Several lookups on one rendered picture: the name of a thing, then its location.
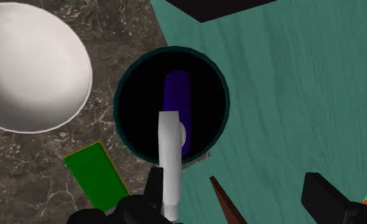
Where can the brown pointed stick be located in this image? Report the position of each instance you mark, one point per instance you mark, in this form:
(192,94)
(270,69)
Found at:
(226,204)

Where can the dark teal cup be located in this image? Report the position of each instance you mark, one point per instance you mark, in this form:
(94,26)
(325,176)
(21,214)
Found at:
(139,108)

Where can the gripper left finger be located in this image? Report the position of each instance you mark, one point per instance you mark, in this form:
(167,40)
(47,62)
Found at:
(133,212)

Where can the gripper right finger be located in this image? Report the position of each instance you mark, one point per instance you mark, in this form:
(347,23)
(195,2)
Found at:
(325,203)

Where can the white bowl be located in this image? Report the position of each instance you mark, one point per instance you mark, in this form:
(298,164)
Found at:
(28,68)

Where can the green box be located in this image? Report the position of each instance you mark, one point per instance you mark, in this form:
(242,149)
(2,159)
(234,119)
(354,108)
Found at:
(96,176)

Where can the purple pen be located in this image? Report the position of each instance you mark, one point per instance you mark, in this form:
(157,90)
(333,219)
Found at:
(177,93)

